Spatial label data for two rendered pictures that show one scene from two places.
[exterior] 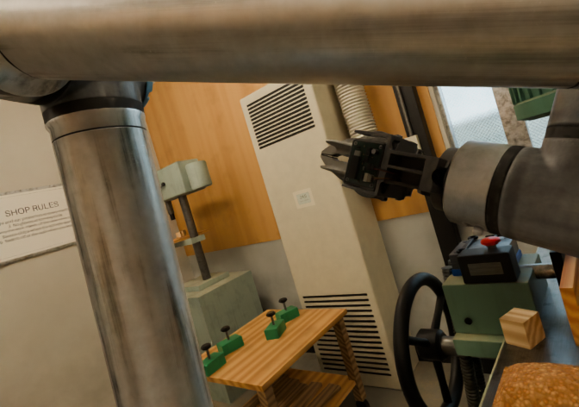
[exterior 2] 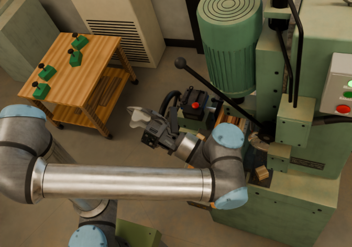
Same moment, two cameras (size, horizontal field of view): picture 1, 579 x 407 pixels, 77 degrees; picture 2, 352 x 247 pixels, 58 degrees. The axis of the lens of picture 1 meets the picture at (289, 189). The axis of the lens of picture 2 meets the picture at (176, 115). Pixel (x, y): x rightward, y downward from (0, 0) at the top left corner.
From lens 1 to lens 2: 0.88 m
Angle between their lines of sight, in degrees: 54
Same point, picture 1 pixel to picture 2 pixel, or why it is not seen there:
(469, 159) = (182, 150)
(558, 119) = (204, 153)
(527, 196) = (194, 165)
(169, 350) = not seen: hidden behind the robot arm
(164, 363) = not seen: hidden behind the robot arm
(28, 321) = not seen: outside the picture
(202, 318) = (10, 43)
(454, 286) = (180, 118)
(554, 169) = (201, 161)
